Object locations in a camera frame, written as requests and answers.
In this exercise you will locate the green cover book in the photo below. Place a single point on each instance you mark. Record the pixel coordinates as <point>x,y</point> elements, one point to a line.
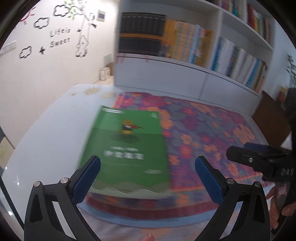
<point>133,154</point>

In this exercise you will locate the white bookshelf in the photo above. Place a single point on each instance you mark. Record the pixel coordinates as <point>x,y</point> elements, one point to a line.
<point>165,75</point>

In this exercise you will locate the floral purple orange cloth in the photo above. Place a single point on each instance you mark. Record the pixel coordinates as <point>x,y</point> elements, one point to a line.
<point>190,129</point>

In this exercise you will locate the glass vase with plant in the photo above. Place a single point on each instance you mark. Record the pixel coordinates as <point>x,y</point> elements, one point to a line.
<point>291,69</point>

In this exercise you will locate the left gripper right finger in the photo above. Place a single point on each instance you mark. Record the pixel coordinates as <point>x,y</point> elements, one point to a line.
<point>252,222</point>

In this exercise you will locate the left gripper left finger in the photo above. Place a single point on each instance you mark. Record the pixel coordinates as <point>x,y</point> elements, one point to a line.
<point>41,220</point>

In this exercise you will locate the person's right hand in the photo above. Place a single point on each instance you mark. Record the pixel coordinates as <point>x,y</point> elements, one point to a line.
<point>278,195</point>

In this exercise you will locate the yellow red jar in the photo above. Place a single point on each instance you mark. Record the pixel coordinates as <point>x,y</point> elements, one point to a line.
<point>282,95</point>

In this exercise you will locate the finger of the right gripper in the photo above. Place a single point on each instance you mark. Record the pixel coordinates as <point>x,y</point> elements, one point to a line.
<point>257,161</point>
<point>265,148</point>

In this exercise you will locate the white small box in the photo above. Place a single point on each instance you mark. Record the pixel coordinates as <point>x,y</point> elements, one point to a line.
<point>104,73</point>

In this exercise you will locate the row of shelf books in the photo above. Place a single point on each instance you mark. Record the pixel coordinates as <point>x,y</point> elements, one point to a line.
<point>231,38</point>

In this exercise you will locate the brown wooden cabinet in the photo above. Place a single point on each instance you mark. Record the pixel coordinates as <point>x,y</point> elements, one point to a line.
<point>272,120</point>

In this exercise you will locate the black book set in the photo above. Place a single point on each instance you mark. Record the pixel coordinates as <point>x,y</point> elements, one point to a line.
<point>141,33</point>

